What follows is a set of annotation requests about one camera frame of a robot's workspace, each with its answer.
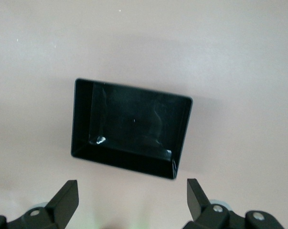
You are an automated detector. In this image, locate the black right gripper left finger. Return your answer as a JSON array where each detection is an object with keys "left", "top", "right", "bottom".
[{"left": 0, "top": 179, "right": 79, "bottom": 229}]

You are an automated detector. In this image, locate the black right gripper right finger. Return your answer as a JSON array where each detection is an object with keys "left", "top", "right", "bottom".
[{"left": 183, "top": 178, "right": 287, "bottom": 229}]

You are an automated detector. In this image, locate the black rectangular plastic box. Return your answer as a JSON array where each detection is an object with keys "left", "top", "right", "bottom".
[{"left": 70, "top": 77, "right": 194, "bottom": 180}]

